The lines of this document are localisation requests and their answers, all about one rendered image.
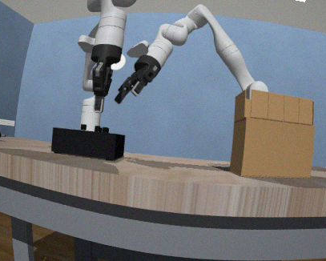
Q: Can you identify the brown cardboard box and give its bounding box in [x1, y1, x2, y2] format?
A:
[230, 90, 315, 179]

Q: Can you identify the black lighting desk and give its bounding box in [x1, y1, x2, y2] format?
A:
[51, 124, 125, 161]

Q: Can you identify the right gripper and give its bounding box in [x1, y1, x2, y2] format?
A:
[91, 44, 123, 113]

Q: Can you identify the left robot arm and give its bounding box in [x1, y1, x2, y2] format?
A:
[127, 5, 268, 99]

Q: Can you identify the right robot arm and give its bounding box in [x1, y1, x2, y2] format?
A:
[78, 0, 136, 131]

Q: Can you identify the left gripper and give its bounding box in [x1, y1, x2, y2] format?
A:
[114, 55, 161, 104]

